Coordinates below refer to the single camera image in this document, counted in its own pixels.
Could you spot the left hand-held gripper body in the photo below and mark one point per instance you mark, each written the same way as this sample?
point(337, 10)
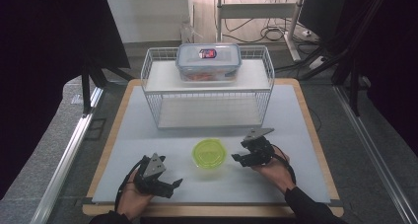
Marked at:
point(152, 173)

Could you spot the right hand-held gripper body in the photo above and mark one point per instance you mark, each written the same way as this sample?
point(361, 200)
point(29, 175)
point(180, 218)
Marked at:
point(259, 148)

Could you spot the green round lidded container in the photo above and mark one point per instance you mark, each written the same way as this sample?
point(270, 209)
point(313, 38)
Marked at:
point(209, 152)

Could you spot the clear rectangular food container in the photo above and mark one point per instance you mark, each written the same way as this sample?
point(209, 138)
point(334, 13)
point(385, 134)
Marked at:
point(208, 61)

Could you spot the person's right hand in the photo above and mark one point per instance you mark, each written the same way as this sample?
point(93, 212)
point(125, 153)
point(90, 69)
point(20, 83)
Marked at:
point(277, 173)

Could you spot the person's left hand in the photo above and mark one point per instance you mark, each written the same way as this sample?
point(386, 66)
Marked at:
point(134, 201)

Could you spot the white table mat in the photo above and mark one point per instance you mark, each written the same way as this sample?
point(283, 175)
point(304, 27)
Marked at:
point(184, 181)

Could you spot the white power strip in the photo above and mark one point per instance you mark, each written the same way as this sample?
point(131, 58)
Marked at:
point(317, 62)

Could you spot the black metal stand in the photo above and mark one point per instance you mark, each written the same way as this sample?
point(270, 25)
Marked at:
point(355, 86)
point(87, 86)

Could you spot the clear plastic bottle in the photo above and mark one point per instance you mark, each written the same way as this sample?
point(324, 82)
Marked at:
point(188, 31)

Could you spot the aluminium rail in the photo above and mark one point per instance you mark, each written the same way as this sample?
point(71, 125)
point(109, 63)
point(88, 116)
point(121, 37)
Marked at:
point(65, 158)
point(378, 151)

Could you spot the white metal desk frame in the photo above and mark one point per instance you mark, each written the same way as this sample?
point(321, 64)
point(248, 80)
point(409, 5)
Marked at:
point(256, 11)

